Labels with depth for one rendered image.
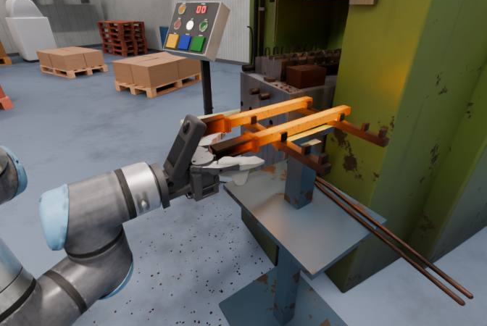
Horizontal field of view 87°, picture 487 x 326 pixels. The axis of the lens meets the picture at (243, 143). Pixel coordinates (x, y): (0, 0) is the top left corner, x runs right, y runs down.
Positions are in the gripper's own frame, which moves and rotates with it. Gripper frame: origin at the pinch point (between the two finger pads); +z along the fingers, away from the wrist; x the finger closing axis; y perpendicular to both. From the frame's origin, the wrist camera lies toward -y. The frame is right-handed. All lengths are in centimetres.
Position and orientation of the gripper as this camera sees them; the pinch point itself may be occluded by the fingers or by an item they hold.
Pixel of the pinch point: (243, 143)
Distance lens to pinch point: 56.5
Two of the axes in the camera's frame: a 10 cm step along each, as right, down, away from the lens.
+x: 5.8, 3.9, -7.2
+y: 0.0, 8.8, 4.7
